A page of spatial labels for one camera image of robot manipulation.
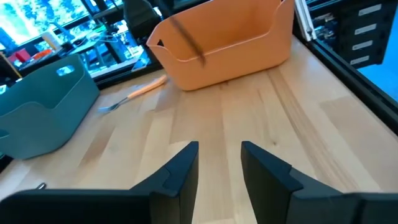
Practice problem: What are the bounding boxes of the black fork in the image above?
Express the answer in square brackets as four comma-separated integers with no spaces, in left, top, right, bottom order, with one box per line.
[157,0,208,68]

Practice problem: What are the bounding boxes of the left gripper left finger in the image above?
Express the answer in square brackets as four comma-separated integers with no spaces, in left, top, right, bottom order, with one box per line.
[0,141,200,224]

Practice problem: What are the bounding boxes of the blue-grey plastic bin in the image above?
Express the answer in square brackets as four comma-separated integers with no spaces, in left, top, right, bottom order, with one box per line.
[0,54,101,161]

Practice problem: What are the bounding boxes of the black drawer cabinet white labels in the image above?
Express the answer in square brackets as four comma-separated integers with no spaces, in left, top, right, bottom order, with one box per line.
[310,0,398,70]

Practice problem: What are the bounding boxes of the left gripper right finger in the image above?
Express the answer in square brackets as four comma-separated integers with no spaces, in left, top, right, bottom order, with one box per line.
[241,141,398,224]

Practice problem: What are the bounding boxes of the orange-handled fork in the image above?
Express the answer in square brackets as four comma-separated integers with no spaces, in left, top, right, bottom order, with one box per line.
[97,73,169,114]

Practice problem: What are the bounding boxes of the orange plastic bin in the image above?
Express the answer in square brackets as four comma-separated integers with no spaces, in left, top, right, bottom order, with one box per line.
[146,0,295,91]

